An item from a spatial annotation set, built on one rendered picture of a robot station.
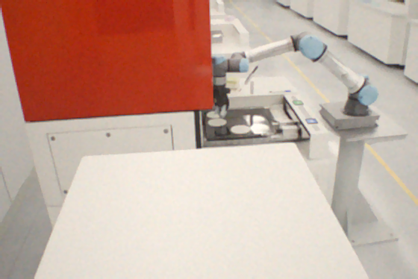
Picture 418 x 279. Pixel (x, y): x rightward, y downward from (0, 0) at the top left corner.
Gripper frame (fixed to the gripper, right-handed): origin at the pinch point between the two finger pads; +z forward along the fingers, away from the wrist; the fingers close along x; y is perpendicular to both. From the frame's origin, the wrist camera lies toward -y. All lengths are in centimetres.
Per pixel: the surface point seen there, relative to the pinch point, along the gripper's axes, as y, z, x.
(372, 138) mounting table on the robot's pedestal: -27, 10, 81
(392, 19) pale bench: -468, 11, 63
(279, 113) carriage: -23.1, 3.3, 26.1
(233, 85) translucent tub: -26.9, -8.8, -5.5
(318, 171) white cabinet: 15, 13, 60
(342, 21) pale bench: -659, 54, -47
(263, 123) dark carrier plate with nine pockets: -2.3, 1.3, 23.7
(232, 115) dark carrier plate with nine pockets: -6.1, 1.4, 3.6
